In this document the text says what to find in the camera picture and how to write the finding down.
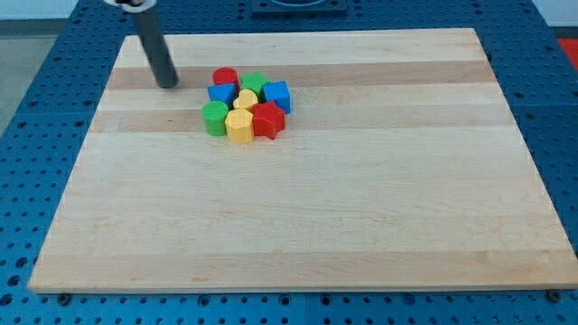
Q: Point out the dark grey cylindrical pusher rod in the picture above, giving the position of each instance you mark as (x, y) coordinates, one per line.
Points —
(151, 36)

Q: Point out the white rod mount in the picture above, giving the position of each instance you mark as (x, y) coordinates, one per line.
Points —
(132, 5)

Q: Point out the red cylinder block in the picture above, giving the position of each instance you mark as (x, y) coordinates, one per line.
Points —
(225, 75)

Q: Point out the green cylinder block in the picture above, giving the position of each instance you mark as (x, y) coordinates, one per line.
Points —
(214, 114)

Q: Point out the blue triangle block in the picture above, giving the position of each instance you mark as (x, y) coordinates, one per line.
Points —
(225, 93)

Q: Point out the yellow heart block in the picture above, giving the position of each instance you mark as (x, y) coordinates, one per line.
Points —
(246, 99)

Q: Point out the yellow hexagon block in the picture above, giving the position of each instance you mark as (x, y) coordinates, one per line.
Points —
(239, 125)

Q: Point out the green star block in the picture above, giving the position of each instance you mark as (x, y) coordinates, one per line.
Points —
(255, 82)

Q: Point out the red star block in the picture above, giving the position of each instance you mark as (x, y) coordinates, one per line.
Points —
(268, 120)

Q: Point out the blue cube block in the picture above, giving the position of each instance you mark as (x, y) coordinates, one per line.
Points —
(279, 93)

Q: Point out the light wooden board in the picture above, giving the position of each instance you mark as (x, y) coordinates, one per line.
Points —
(400, 168)

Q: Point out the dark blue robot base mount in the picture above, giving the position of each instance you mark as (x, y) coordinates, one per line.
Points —
(270, 7)

